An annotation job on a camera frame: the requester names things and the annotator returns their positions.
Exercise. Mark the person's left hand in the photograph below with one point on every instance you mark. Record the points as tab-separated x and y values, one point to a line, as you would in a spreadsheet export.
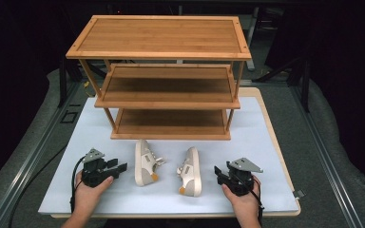
85	198

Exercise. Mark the grey metal floor rail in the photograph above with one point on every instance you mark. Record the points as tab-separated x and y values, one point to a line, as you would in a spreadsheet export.
326	158
28	164

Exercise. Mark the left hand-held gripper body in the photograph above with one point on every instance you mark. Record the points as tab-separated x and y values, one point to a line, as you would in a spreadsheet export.
95	172

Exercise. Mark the white and grey sneaker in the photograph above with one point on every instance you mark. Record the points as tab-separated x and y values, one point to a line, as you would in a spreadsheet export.
145	161
191	171

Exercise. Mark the wooden three-tier shoe rack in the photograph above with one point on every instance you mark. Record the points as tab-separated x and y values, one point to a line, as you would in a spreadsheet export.
158	38

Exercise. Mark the light wooden table board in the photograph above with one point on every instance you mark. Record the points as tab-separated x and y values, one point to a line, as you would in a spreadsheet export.
274	126

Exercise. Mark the small grey metal clip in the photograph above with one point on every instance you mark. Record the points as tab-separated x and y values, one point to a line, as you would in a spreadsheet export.
298	193

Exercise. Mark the person's right hand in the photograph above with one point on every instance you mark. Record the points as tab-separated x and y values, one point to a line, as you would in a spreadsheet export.
247	204

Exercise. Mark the black metal stand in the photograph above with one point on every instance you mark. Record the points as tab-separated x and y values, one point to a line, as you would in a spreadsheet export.
304	88
62	82

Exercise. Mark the white table mat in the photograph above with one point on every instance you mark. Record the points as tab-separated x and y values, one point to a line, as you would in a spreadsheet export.
259	133

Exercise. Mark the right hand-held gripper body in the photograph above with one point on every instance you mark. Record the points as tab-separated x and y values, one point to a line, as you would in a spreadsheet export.
242	180

